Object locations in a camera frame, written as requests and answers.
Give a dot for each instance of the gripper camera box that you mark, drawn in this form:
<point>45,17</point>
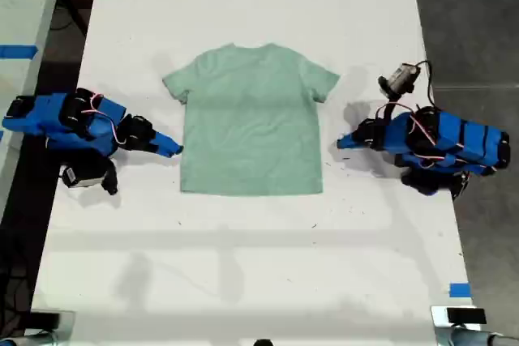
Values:
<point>81,177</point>
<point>403,78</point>

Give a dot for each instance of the grey metal pipe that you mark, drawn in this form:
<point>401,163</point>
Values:
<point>28,340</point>
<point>474,338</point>

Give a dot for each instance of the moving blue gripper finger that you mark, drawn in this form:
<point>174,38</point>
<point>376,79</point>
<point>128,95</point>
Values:
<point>164,150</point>
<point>350,145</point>

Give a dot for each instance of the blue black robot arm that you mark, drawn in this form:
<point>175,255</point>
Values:
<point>454,139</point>
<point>52,119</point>

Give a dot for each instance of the camera black stalk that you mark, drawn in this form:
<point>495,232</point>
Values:
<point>387,88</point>
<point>110,178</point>

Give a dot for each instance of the small black round object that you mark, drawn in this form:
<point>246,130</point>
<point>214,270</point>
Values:
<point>263,342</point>

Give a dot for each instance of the short blue tape strip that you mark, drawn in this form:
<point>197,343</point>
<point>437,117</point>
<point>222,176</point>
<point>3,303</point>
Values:
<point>460,290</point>

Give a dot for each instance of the white mounting plate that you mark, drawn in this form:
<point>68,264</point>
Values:
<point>438,315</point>

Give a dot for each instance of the small black box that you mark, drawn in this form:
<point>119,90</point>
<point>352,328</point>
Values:
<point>466,316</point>
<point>44,319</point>

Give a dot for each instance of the pale green T-shirt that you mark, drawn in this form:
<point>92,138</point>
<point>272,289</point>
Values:
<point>251,127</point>

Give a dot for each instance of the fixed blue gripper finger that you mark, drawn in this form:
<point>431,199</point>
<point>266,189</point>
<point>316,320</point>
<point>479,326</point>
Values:
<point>168,141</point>
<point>353,137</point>

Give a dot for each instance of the long blue tape strip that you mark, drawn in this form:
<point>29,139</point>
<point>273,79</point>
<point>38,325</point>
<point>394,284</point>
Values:
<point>18,51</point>

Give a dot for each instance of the white side table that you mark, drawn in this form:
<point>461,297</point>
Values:
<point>20,5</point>

